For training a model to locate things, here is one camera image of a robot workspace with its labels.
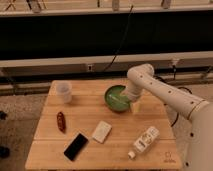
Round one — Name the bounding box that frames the green ceramic bowl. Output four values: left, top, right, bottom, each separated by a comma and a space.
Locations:
104, 85, 130, 112

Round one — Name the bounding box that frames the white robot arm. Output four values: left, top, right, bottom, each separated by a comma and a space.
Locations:
124, 64, 213, 171

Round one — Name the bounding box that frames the white plastic bottle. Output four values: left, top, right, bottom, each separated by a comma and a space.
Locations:
128, 126, 160, 159

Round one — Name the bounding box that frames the white rectangular box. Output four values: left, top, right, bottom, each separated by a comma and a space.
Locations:
92, 121, 112, 143

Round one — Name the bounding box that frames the wooden folding table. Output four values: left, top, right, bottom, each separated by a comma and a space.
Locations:
25, 79, 181, 171

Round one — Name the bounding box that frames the black smartphone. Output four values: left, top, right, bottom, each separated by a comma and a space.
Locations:
64, 133, 88, 161

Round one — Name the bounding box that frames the clear plastic cup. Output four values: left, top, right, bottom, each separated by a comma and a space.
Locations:
56, 82, 72, 103

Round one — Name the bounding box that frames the black hanging cable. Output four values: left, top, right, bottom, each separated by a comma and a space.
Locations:
103, 4, 135, 72

